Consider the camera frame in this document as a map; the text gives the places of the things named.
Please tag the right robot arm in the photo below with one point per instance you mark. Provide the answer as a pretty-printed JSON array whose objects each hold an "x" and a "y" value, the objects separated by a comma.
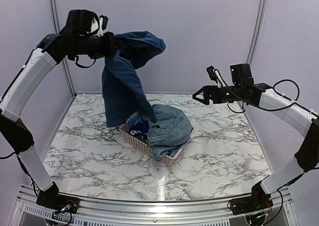
[{"x": 267, "y": 99}]

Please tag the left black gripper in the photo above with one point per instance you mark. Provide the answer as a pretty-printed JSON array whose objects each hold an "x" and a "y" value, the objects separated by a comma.
[{"x": 108, "y": 46}]

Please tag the aluminium corner post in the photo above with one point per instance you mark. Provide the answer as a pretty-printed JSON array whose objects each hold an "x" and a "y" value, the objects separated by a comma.
[
  {"x": 257, "y": 31},
  {"x": 61, "y": 39}
]

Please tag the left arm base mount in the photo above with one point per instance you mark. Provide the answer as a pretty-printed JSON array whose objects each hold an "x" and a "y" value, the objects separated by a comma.
[{"x": 58, "y": 202}]

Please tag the right aluminium corner post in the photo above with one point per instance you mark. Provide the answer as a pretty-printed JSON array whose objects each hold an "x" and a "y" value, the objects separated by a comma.
[{"x": 257, "y": 31}]

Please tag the pink plastic laundry basket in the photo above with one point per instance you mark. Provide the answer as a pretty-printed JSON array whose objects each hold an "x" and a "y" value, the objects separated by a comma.
[{"x": 143, "y": 147}]

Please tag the royal blue printed garment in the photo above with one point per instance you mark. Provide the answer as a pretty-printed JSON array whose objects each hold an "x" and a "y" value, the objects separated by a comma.
[{"x": 140, "y": 132}]

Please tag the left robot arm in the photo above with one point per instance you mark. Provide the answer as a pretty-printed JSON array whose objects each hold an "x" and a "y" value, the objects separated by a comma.
[{"x": 83, "y": 34}]

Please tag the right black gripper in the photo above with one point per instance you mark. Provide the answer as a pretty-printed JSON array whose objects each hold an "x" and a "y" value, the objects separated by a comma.
[{"x": 210, "y": 89}]

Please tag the light blue denim jeans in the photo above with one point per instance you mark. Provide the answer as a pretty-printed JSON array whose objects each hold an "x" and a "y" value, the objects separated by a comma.
[{"x": 168, "y": 133}]

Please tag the left aluminium corner post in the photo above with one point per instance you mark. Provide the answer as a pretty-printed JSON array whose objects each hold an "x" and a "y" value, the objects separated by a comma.
[{"x": 61, "y": 39}]

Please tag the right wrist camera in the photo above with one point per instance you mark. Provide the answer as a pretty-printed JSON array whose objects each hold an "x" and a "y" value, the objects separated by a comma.
[{"x": 213, "y": 76}]

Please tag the dark blue t-shirt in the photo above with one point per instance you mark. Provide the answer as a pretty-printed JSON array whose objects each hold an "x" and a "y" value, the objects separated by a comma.
[{"x": 122, "y": 89}]

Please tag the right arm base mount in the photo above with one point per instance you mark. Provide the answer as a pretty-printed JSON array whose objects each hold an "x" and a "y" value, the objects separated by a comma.
[{"x": 249, "y": 204}]

